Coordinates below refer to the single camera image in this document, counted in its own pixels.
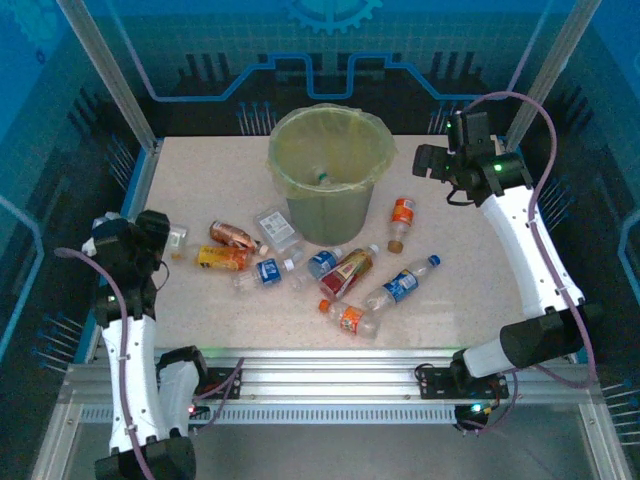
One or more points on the small clear plastic bottle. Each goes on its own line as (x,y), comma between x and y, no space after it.
(178,236)

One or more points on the orange label bottle brown cap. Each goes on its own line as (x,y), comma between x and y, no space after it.
(402,212)

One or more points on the orange yellow label tea bottle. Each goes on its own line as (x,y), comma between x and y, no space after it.
(220,257)

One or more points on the crushed copper label bottle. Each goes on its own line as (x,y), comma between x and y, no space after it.
(227,232)

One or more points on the blue label bottle white cap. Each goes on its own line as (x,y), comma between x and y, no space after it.
(322,262)
(268,272)

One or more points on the clear square bottle white label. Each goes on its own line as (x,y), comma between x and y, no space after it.
(275,227)

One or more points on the red cream label bottle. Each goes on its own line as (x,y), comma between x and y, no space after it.
(345,272)

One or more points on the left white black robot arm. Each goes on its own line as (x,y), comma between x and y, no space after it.
(132,375)

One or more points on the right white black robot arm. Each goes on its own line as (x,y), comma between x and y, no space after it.
(520,240)

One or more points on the yellow-green bin liner bag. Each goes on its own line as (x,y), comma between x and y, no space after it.
(385,145)

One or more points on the green bin with bag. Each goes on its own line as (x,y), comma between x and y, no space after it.
(325,215)

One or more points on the small lit controller board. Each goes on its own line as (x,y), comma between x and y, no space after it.
(475,410)
(192,410)

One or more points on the aluminium frame post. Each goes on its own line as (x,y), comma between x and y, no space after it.
(550,75)
(107,75)

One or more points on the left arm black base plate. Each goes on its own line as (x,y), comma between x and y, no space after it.
(220,382)

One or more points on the aluminium lower frame beam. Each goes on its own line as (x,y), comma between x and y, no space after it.
(52,445)
(607,445)

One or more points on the aluminium mounting rail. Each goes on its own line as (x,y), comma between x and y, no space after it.
(325,375)

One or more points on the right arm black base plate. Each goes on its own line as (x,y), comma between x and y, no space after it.
(440,382)

